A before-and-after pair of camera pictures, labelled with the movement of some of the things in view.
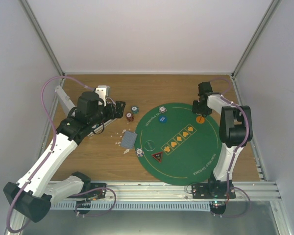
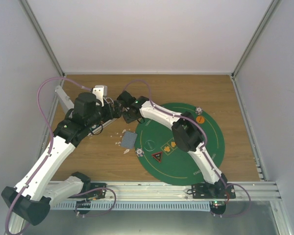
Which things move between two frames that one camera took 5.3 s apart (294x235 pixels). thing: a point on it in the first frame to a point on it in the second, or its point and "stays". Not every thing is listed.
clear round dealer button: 149,145 stays
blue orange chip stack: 139,152 stays
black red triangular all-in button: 158,155 stays
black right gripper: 195,110 to 128,120
